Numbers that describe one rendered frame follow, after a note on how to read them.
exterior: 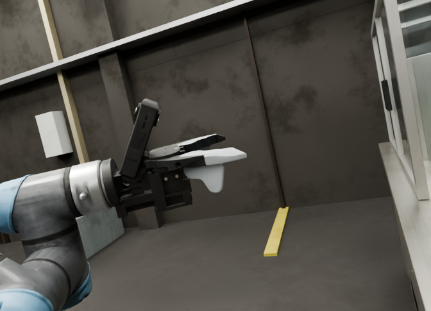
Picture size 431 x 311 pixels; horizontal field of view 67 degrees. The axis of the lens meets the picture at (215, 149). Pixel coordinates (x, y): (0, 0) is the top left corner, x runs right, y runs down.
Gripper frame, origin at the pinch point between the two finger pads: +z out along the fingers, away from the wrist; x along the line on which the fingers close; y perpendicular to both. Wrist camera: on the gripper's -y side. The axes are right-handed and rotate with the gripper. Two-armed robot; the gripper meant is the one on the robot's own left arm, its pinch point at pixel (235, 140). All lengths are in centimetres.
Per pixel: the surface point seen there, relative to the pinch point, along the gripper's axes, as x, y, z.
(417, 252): -8, 35, 37
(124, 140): -405, 50, -72
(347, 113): -295, 61, 194
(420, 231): -16, 36, 45
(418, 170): -35, 29, 61
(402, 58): -39, -4, 61
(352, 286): -129, 142, 86
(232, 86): -357, 7, 80
